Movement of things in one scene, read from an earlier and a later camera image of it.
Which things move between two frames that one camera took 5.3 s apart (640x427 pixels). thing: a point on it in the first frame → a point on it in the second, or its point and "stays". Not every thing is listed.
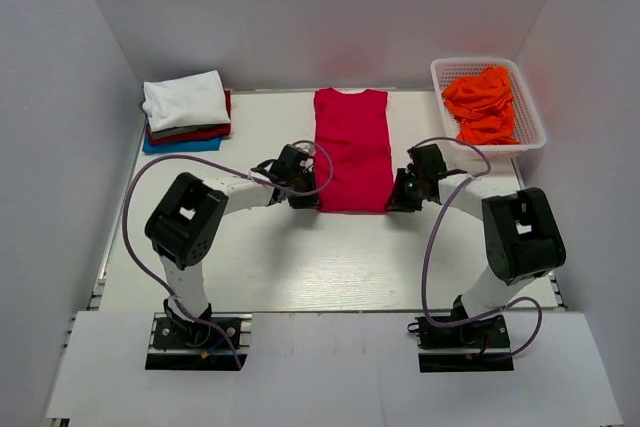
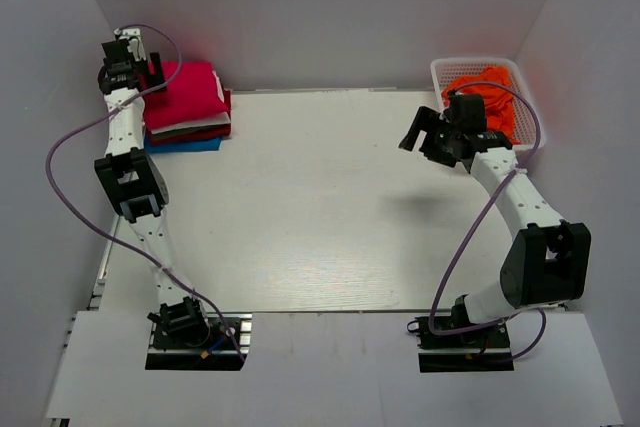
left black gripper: (308, 202) → (156, 77)
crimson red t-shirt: (353, 160) → (192, 93)
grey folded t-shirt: (184, 131) stays
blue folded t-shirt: (212, 144) stays
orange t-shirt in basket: (482, 107) stays
